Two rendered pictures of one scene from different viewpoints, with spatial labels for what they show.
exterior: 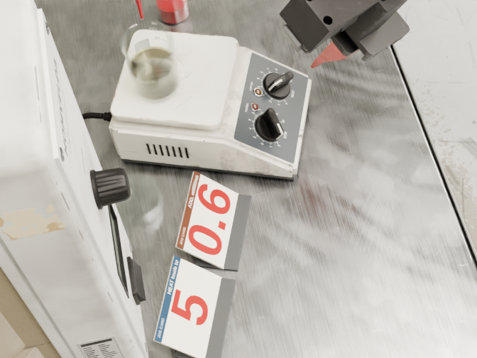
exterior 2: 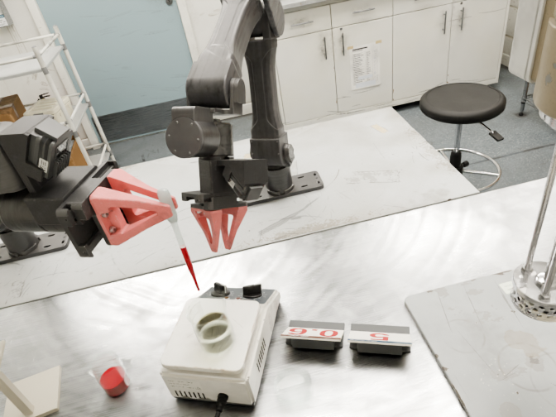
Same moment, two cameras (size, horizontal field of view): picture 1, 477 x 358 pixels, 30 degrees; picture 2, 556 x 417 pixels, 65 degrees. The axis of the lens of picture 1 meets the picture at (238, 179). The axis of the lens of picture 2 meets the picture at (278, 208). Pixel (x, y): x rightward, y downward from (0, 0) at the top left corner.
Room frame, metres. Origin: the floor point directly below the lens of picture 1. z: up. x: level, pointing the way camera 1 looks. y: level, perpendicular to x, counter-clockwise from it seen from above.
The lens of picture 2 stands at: (0.47, 0.46, 1.48)
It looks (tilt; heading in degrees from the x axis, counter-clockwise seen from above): 36 degrees down; 271
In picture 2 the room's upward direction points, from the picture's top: 11 degrees counter-clockwise
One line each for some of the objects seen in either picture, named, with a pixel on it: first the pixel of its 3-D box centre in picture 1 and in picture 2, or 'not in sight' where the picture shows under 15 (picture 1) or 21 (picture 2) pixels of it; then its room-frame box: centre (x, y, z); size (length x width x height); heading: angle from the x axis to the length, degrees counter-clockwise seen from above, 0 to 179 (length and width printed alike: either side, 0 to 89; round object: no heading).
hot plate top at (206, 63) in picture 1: (176, 77); (212, 332); (0.60, 0.05, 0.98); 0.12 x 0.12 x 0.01; 73
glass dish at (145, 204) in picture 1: (137, 199); (293, 385); (0.50, 0.11, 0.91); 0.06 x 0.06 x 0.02
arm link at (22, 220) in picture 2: not in sight; (33, 203); (0.76, 0.02, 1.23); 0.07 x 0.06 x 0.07; 163
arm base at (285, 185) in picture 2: not in sight; (278, 176); (0.47, -0.40, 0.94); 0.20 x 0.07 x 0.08; 5
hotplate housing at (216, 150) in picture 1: (204, 104); (224, 336); (0.59, 0.03, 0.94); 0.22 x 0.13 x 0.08; 73
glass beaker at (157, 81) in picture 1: (154, 64); (213, 323); (0.59, 0.07, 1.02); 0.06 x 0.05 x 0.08; 49
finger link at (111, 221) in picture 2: not in sight; (137, 203); (0.63, 0.05, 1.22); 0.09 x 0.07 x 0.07; 163
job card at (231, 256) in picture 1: (214, 220); (313, 330); (0.46, 0.03, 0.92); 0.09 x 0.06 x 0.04; 163
